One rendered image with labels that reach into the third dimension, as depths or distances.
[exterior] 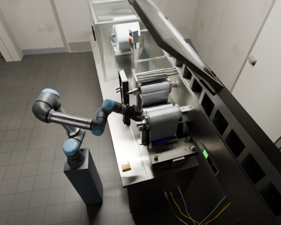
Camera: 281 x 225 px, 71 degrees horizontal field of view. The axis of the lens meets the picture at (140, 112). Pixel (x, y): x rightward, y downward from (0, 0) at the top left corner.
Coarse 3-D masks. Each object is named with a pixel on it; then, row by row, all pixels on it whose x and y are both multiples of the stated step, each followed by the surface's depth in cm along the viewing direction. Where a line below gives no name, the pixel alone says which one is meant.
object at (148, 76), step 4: (168, 68) 161; (172, 68) 161; (148, 72) 158; (152, 72) 158; (156, 72) 161; (160, 72) 161; (164, 72) 158; (168, 72) 158; (140, 76) 154; (144, 76) 155; (148, 76) 156; (152, 76) 157; (156, 76) 154; (160, 76) 155; (164, 76) 156; (136, 80) 151; (140, 80) 152; (144, 80) 154; (148, 80) 154; (136, 84) 153
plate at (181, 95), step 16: (160, 48) 187; (160, 64) 196; (176, 96) 172; (192, 96) 142; (192, 112) 148; (192, 128) 154; (208, 128) 129; (208, 144) 134; (224, 144) 115; (224, 160) 119; (224, 176) 122; (240, 176) 106; (240, 192) 110; (256, 192) 97; (240, 208) 113; (256, 208) 99; (256, 224) 102; (272, 224) 91
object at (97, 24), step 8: (88, 0) 220; (96, 0) 220; (104, 0) 222; (88, 8) 277; (96, 24) 182; (104, 24) 184; (112, 24) 186; (96, 32) 188; (96, 48) 280; (104, 64) 216; (104, 72) 224
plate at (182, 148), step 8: (160, 144) 163; (168, 144) 163; (176, 144) 163; (184, 144) 163; (192, 144) 163; (152, 152) 158; (160, 152) 158; (168, 152) 158; (176, 152) 158; (184, 152) 158; (192, 152) 158; (152, 160) 153; (160, 160) 153; (168, 160) 155
